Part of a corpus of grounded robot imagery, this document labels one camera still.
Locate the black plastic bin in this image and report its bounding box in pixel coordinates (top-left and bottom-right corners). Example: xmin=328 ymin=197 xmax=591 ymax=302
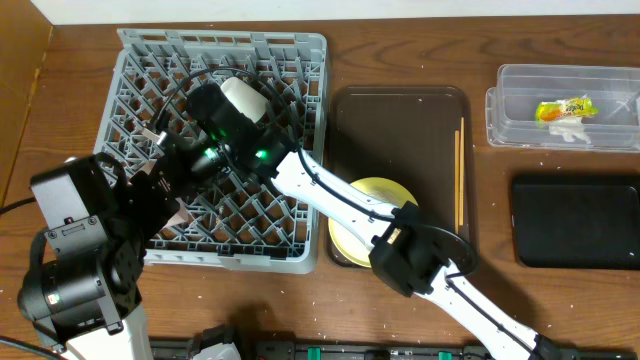
xmin=510 ymin=173 xmax=639 ymax=270

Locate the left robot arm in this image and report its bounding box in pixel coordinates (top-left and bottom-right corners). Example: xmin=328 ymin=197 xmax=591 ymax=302
xmin=18 ymin=153 xmax=180 ymax=359

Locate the yellow plate with crumbs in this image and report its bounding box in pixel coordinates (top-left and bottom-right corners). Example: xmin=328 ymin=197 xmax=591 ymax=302
xmin=328 ymin=177 xmax=418 ymax=268

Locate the left wooden chopstick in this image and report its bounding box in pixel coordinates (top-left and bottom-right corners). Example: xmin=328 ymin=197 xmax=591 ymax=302
xmin=454 ymin=130 xmax=460 ymax=234

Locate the wooden chopstick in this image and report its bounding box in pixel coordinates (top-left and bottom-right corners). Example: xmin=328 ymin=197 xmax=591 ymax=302
xmin=458 ymin=117 xmax=465 ymax=226
xmin=454 ymin=130 xmax=460 ymax=234

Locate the white tissue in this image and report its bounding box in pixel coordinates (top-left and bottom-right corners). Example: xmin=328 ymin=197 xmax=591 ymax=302
xmin=548 ymin=117 xmax=591 ymax=144

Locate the dark brown serving tray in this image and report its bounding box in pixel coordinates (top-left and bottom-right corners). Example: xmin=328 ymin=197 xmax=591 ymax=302
xmin=325 ymin=85 xmax=480 ymax=272

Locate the clear plastic bin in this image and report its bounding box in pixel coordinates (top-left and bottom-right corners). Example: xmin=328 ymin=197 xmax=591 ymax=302
xmin=485 ymin=64 xmax=639 ymax=153

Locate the cream plastic cup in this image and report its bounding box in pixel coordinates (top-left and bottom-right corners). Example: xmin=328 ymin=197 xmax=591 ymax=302
xmin=221 ymin=77 xmax=268 ymax=123

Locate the right wooden chopstick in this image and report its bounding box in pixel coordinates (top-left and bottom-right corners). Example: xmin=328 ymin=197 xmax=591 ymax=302
xmin=458 ymin=117 xmax=465 ymax=226

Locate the grey plastic dishwasher rack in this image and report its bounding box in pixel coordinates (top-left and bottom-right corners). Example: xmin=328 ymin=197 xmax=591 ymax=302
xmin=95 ymin=28 xmax=329 ymax=274

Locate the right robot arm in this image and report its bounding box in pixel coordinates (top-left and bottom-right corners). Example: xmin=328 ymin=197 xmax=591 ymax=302
xmin=145 ymin=78 xmax=562 ymax=359

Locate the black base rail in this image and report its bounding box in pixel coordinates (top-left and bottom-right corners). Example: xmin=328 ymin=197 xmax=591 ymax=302
xmin=150 ymin=322 xmax=639 ymax=360

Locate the yellow green snack wrapper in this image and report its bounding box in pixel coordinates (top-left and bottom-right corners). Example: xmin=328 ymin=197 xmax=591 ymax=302
xmin=535 ymin=96 xmax=599 ymax=123

